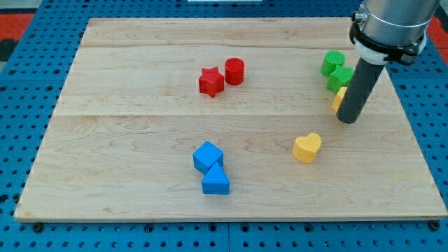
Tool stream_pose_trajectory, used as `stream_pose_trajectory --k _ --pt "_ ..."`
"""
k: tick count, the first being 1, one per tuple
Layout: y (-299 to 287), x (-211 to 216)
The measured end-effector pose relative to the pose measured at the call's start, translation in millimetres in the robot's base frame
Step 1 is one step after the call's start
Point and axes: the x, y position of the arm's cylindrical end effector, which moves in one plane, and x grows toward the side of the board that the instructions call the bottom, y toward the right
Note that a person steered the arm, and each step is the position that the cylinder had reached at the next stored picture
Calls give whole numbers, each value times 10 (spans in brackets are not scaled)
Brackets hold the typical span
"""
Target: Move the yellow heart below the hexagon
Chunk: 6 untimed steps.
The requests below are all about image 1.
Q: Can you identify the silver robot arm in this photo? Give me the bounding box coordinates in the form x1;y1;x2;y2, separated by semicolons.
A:
349;0;440;65

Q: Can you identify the yellow heart block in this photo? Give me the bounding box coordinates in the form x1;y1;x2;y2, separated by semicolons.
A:
292;132;321;164

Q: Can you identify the yellow hexagon block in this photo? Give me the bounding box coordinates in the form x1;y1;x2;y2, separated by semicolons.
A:
331;87;347;112

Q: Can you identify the light wooden board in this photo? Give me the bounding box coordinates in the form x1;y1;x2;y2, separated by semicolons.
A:
14;17;447;223

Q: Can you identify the blue cube block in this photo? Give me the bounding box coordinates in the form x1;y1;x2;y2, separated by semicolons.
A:
192;141;224;175

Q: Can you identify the red star block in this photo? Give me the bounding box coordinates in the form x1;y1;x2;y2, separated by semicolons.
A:
198;66;225;97

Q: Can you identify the blue triangle block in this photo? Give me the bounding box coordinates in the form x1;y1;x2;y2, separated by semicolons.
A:
202;162;230;195

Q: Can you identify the red cylinder block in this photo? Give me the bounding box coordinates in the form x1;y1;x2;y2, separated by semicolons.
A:
225;57;245;85

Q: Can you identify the green star block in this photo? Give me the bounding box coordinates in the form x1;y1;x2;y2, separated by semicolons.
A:
325;66;354;94

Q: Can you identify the green cylinder block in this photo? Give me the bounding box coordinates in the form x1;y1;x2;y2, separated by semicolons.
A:
321;50;346;77

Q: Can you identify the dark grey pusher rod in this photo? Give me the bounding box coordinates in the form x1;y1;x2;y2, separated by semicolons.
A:
336;58;384;124

